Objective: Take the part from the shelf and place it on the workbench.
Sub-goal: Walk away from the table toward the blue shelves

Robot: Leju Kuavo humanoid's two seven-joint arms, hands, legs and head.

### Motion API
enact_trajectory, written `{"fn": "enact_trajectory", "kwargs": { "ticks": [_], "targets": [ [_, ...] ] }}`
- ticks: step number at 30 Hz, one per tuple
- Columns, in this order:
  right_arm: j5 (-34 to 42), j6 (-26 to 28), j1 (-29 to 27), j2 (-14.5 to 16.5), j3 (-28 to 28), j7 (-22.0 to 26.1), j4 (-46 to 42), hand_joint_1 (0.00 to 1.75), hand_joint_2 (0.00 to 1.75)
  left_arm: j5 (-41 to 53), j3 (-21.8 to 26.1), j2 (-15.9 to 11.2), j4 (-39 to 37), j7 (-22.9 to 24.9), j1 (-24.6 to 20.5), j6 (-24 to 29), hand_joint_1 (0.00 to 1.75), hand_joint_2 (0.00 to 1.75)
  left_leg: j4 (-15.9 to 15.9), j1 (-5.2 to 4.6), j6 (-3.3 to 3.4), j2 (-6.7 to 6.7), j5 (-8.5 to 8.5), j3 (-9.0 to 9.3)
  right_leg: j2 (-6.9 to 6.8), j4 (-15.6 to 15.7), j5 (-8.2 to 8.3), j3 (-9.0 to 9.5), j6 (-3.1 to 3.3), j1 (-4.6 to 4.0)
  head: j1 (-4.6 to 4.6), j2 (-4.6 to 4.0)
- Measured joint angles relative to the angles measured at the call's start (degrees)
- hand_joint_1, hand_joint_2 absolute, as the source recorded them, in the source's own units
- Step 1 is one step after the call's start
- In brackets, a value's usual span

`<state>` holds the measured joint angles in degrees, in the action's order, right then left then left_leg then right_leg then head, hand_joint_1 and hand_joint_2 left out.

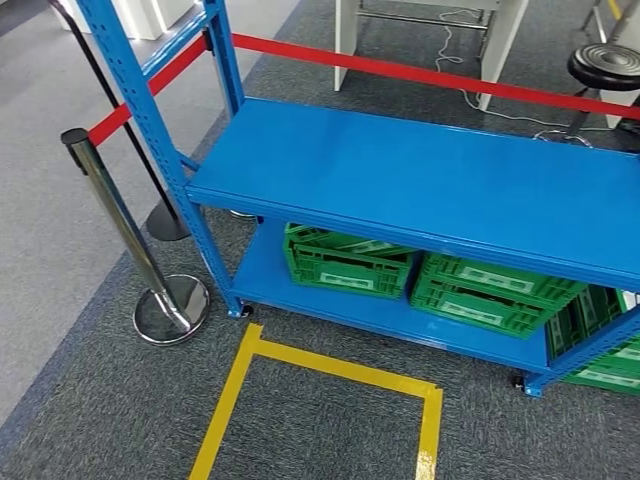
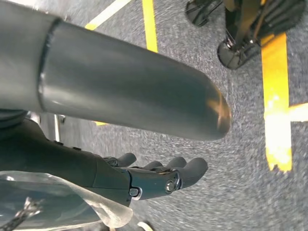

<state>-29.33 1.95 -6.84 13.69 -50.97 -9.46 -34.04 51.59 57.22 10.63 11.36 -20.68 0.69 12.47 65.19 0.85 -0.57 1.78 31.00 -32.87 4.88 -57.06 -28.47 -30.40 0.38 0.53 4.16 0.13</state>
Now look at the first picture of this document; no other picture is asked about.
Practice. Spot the blue metal shelf rack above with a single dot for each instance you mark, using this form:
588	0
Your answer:
400	179

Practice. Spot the green plastic crate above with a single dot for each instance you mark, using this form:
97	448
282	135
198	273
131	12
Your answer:
600	371
480	298
345	268

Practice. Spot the yellow floor tape square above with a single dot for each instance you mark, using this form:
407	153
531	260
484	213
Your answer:
330	368

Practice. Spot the red barrier belt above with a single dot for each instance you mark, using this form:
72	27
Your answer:
400	69

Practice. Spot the thin black pole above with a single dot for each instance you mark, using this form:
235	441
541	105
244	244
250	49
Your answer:
167	222

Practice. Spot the white desk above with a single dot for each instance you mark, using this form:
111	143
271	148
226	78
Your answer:
627	26
500	46

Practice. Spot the white display platform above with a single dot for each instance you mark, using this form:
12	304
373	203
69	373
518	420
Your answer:
140	16

